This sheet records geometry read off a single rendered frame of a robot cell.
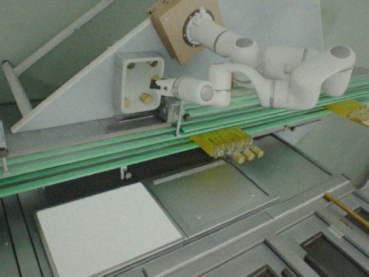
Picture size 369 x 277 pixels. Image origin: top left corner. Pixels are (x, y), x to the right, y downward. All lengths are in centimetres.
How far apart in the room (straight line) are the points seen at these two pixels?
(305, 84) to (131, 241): 72
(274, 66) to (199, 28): 33
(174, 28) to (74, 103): 47
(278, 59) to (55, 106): 81
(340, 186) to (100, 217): 111
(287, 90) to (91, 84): 72
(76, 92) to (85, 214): 45
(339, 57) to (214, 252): 72
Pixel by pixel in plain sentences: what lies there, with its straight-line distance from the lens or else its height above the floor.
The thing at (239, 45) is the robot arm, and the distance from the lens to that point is 107.
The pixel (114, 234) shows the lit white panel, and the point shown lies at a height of 119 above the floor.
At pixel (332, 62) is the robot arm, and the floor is 141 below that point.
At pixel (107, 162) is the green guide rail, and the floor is 93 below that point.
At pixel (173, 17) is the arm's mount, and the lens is 121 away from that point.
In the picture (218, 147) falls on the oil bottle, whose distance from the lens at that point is 131.
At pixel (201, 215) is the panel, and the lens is 121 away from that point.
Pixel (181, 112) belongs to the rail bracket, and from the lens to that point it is 124.
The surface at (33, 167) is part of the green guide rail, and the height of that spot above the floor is 96.
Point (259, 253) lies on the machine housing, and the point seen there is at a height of 147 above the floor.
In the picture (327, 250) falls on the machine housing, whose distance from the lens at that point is 136.
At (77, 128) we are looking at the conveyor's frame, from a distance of 128.
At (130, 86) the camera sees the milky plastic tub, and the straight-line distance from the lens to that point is 131.
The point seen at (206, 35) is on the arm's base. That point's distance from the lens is 119.
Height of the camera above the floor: 185
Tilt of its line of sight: 42 degrees down
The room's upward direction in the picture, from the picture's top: 132 degrees clockwise
